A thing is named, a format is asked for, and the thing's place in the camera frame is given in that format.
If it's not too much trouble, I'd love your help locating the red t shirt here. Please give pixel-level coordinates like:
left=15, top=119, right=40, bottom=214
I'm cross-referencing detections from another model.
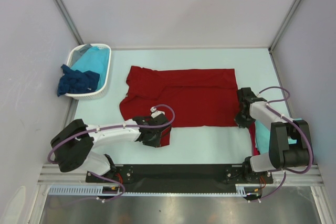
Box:
left=119, top=66, right=239, bottom=127

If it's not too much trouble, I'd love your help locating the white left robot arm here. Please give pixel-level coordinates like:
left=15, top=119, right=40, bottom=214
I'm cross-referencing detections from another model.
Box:
left=50, top=111, right=172, bottom=182

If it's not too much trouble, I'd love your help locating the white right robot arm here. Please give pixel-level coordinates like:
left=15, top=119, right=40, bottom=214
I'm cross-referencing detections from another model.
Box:
left=235, top=88, right=314, bottom=183

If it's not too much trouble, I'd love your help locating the pink folded t shirt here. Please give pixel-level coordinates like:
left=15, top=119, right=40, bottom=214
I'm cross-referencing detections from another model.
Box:
left=248, top=123, right=263, bottom=156

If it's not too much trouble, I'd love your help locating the light blue folded t shirt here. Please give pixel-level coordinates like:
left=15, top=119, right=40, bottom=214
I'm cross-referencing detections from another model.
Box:
left=255, top=120, right=302, bottom=154

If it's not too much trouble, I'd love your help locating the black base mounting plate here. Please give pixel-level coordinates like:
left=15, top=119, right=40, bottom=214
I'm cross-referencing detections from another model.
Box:
left=86, top=163, right=275, bottom=193

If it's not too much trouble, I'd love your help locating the white laundry basket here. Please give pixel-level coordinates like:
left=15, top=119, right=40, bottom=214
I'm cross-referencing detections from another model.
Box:
left=65, top=43, right=112, bottom=100

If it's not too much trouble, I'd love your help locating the turquoise t shirt in basket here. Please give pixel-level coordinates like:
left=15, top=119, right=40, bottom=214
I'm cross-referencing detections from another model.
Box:
left=70, top=46, right=110, bottom=91

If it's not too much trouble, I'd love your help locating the navy blue t shirt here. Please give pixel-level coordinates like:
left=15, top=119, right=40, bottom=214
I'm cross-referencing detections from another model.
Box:
left=57, top=65, right=100, bottom=97

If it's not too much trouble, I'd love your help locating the grey t shirt in basket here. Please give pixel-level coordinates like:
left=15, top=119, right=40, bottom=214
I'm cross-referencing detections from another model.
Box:
left=72, top=44, right=92, bottom=64

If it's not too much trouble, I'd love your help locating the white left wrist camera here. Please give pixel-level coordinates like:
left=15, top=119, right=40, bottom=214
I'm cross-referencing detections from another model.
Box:
left=150, top=106, right=165, bottom=118

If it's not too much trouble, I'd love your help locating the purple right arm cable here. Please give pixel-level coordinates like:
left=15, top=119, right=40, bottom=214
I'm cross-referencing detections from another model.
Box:
left=246, top=86, right=314, bottom=204

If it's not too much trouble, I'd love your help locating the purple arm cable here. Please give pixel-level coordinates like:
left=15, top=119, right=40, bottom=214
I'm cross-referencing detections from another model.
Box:
left=46, top=104, right=176, bottom=204
left=246, top=86, right=314, bottom=204

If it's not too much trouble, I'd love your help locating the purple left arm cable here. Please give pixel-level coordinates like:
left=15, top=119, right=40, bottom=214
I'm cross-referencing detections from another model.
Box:
left=46, top=104, right=176, bottom=204

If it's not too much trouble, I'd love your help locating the white slotted cable duct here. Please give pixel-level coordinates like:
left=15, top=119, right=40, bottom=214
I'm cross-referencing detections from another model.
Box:
left=48, top=184, right=260, bottom=198

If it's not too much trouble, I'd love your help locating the aluminium frame rail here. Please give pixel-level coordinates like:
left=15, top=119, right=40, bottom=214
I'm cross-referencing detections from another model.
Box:
left=37, top=164, right=324, bottom=186

